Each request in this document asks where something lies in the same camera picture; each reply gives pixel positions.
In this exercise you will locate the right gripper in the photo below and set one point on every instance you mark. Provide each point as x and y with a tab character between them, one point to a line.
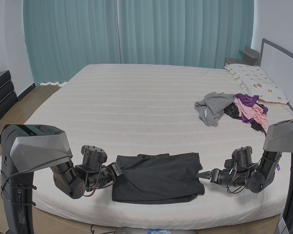
221	177

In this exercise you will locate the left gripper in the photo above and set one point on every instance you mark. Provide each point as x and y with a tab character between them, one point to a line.
111	173

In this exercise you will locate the black T-shirt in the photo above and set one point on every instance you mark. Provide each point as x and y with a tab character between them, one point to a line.
156	179

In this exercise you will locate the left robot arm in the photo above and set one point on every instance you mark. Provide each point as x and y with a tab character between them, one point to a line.
39	145

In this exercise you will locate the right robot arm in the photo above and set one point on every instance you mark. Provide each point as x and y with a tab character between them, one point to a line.
271	164

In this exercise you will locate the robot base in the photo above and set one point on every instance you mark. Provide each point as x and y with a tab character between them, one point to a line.
156	231

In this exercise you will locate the bed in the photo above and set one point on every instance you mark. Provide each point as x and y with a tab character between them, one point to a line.
136	106

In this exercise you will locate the pile of clothes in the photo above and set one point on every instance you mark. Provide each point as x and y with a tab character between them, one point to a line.
251	111

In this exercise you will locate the grey garment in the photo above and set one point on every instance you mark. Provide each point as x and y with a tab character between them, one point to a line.
214	106

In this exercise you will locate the white printed pillow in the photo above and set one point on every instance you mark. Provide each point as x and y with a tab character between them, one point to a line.
256	82

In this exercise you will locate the grey bedside table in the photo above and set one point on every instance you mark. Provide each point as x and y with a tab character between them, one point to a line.
245	57

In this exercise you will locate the black chest of drawers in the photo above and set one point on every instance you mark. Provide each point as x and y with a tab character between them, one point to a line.
0	94

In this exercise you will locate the blue-green curtain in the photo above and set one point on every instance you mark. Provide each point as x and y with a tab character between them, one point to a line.
73	28
185	21

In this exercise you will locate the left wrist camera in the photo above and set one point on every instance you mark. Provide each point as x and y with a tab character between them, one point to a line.
104	157

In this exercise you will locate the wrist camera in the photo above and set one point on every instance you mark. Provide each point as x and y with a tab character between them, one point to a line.
104	157
228	163

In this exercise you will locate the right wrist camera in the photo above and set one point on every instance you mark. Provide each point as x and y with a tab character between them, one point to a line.
228	163

